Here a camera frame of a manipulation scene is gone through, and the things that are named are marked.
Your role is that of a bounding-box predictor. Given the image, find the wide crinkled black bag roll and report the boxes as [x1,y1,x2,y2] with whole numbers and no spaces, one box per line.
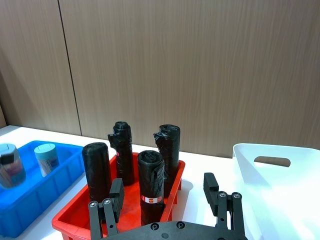
[153,124,181,198]

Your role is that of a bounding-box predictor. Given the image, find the thin black bag roll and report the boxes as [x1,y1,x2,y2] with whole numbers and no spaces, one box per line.
[107,121,135,187]

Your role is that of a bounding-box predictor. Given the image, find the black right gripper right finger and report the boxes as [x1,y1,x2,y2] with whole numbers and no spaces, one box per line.
[203,172,246,236]

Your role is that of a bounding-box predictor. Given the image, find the white plastic basket with handle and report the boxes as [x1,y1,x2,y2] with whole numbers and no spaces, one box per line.
[232,143,320,240]

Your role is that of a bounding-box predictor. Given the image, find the smooth black bag roll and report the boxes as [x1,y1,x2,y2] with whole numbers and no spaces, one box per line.
[81,142,113,203]

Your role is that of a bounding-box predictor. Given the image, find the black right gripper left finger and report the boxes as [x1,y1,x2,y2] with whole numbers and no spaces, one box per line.
[87,178,125,239]

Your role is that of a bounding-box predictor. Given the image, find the blue plastic bin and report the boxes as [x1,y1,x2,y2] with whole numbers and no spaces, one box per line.
[0,140,85,239]

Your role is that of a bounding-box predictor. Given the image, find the teal-capped canister with dark label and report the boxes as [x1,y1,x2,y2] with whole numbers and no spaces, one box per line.
[0,143,26,189]

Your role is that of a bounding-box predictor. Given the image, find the black bag roll with label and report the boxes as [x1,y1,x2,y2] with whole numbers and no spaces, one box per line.
[136,150,167,225]

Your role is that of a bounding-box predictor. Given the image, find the teal-capped canister with striped label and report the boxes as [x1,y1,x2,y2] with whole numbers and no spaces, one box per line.
[33,144,60,178]

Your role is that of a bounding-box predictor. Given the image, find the red plastic bin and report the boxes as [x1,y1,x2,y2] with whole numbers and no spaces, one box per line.
[51,152,186,240]

